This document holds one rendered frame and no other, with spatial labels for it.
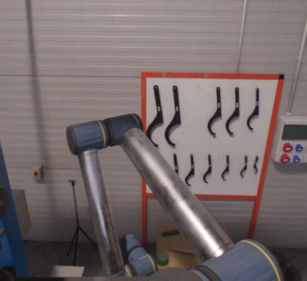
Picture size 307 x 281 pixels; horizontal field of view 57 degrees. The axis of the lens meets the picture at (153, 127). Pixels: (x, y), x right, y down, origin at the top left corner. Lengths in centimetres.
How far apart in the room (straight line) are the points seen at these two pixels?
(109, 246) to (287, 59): 255
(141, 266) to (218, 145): 206
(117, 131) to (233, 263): 78
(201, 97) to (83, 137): 196
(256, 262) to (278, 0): 257
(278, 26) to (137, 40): 139
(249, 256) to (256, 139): 247
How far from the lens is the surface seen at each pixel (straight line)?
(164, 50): 299
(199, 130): 323
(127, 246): 169
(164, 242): 294
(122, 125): 142
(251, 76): 314
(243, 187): 372
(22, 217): 274
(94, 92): 317
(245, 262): 103
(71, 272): 245
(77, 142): 134
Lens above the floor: 303
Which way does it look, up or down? 23 degrees down
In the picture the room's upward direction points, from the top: 1 degrees clockwise
